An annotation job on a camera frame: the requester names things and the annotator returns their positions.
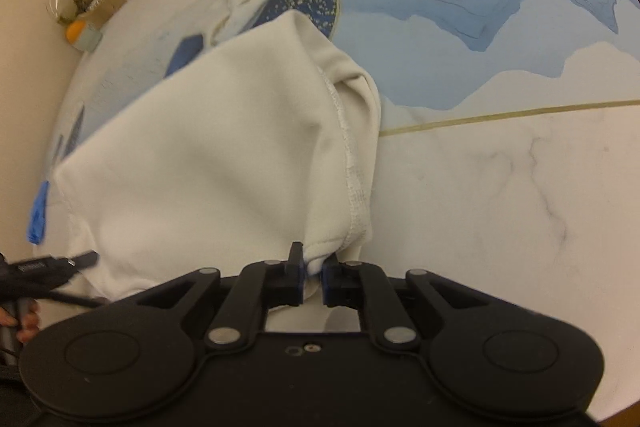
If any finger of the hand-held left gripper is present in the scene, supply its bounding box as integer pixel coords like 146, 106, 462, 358
42, 289, 110, 308
62, 250, 99, 272

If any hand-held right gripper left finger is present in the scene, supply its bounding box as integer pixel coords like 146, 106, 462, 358
135, 241, 306, 349

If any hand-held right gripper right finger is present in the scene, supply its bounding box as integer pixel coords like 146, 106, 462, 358
321, 254, 493, 350

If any white printed sweatshirt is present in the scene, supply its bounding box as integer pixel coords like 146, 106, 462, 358
52, 9, 383, 333

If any person's left hand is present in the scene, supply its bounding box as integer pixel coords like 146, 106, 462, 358
0, 298, 42, 344

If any blue tape piece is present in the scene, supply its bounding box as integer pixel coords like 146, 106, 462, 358
26, 179, 52, 246

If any pale green bowl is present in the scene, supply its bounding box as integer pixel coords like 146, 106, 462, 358
75, 27, 104, 52

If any cardboard box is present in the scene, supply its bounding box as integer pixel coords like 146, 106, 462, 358
75, 0, 126, 28

